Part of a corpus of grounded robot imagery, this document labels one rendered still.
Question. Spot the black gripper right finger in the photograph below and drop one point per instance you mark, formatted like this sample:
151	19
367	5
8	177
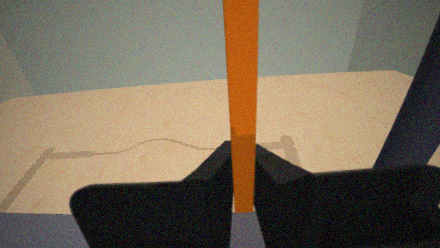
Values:
292	204

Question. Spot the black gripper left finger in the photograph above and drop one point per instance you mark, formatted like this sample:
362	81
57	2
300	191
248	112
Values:
197	208

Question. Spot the orange bar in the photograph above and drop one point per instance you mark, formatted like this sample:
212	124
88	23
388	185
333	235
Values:
241	19

